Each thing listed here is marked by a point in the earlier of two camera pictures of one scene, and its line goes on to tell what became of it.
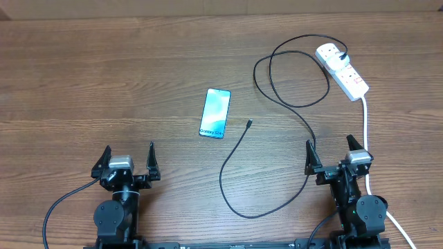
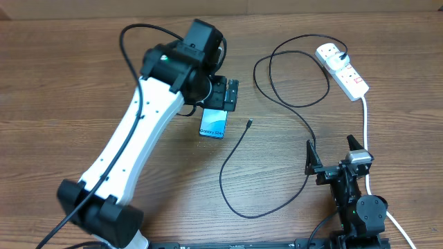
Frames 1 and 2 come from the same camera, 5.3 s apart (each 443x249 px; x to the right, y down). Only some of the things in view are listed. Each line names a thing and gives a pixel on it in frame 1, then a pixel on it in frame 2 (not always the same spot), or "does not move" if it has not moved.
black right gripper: (327, 172) does not move
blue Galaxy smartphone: (215, 113) does not move
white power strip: (347, 78) does not move
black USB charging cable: (248, 127) → (302, 185)
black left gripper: (143, 182) → (218, 101)
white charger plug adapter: (334, 62) does not move
